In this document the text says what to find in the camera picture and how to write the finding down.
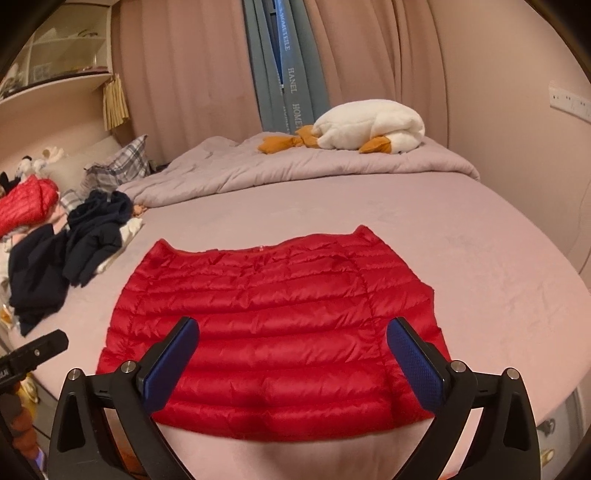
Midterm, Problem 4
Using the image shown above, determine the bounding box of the grey quilt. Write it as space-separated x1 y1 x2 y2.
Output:
115 134 481 209

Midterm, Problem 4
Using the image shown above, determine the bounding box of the crumpled red down jacket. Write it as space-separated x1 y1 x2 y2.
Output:
0 176 61 236

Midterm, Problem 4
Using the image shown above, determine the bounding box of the pink curtain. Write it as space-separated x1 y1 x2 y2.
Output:
115 0 446 163

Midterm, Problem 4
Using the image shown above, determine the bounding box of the person's left hand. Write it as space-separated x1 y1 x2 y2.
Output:
10 385 38 460

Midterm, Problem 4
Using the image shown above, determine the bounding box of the white wall socket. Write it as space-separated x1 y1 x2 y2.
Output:
549 82 591 118

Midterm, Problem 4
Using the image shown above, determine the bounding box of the plaid pillow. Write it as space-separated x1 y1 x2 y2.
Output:
60 135 151 213

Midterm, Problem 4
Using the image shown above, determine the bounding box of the bed with pink sheet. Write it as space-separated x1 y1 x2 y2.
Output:
0 134 583 480

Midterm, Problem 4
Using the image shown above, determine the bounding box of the red down jacket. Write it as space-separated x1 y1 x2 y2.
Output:
0 176 61 236
96 224 452 440

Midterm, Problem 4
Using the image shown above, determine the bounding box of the black and white plush toy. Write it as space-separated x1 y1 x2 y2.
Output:
13 156 43 182

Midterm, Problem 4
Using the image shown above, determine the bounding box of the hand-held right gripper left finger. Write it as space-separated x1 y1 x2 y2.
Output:
48 316 200 480

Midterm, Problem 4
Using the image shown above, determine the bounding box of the navy hooded garment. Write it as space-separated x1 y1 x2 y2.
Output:
64 189 136 288

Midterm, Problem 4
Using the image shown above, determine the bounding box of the black garment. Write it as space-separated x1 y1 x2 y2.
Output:
8 225 71 337

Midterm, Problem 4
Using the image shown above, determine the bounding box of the white goose plush toy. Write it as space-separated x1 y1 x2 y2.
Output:
257 98 426 155

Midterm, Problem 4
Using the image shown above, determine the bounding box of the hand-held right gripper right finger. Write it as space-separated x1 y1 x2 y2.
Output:
387 316 541 480

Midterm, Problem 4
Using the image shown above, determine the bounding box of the blue curtain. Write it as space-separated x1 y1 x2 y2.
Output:
242 0 331 136

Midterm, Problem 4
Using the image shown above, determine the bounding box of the cream cloth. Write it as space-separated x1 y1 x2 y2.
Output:
98 216 145 274

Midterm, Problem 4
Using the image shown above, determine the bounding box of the wall shelf cabinet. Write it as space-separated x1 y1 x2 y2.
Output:
0 8 115 109

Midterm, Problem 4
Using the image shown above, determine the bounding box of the yellow tasselled cloth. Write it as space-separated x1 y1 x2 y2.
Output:
102 75 131 132

